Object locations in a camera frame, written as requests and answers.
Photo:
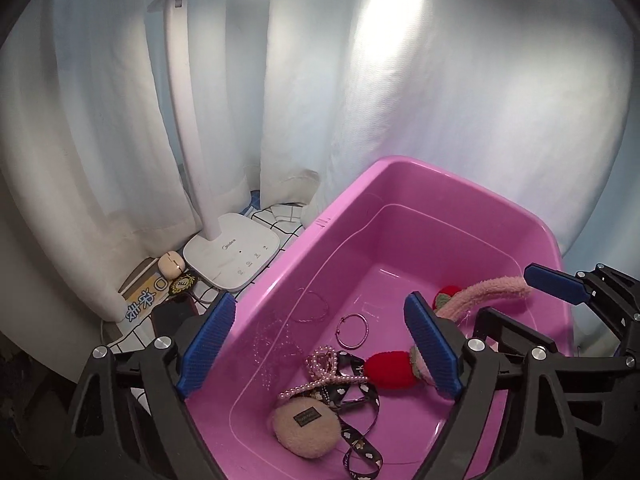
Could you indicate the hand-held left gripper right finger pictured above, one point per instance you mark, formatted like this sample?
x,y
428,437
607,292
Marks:
x,y
432,352

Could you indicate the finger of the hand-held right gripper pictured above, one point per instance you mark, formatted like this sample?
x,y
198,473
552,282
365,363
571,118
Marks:
x,y
555,280
520,327

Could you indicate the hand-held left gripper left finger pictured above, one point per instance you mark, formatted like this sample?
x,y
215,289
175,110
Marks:
x,y
207,345

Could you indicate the pink fuzzy strawberry headband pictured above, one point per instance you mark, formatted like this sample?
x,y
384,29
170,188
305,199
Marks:
x,y
480,297

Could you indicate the silver metal bangle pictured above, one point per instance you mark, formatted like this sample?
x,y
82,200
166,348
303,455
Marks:
x,y
337,332

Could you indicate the pink plastic bin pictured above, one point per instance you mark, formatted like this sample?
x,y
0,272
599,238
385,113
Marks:
x,y
400,240

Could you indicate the dark red case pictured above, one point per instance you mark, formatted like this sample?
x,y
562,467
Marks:
x,y
172,315

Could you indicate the black and gold badge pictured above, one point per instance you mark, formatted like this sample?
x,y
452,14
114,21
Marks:
x,y
182,284

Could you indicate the yellow printed packet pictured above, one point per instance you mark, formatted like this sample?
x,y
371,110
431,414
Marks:
x,y
142,300

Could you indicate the beige earbud case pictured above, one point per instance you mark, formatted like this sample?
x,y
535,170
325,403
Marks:
x,y
171,265

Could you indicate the white desk lamp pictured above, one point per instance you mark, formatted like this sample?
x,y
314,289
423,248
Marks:
x,y
230,255

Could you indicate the black checked white tablecloth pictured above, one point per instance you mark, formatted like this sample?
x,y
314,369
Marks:
x,y
277,214

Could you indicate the white curtain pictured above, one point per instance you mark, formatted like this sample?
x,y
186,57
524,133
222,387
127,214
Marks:
x,y
450,110

